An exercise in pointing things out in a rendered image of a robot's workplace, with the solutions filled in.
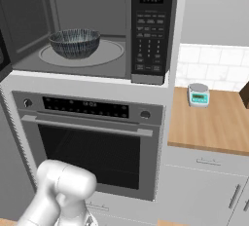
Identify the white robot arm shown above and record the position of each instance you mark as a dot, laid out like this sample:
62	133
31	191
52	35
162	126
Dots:
61	184

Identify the grey microwave turntable plate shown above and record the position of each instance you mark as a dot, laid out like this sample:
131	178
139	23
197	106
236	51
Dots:
110	53

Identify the oven door with dark window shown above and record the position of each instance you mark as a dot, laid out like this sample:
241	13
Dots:
97	158

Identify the blue patterned bowl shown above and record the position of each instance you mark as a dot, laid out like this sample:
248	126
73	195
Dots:
74	43

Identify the black and grey microwave oven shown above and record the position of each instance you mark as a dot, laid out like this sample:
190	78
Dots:
150	25

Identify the grey cupboard door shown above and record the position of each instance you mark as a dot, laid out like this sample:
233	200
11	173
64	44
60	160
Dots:
241	217
194	197

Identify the black microwave door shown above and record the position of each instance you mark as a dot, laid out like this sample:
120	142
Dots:
3	57

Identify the round grey oven knob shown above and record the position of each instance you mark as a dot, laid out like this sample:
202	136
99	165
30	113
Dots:
145	114
27	102

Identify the white tall appliance cabinet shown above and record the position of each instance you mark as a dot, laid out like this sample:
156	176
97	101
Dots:
97	85

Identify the grey built-in oven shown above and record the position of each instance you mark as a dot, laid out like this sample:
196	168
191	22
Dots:
152	158

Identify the white kitchen scale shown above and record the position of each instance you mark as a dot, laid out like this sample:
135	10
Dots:
198	96

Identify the grey drawer below oven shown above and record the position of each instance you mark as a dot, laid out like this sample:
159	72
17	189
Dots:
129	212

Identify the brown wooden block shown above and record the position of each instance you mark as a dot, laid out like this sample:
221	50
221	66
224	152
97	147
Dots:
245	95

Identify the grey drawer front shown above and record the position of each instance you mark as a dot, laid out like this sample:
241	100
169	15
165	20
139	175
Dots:
233	161

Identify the grey wall cupboard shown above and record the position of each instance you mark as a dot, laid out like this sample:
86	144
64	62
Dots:
214	9

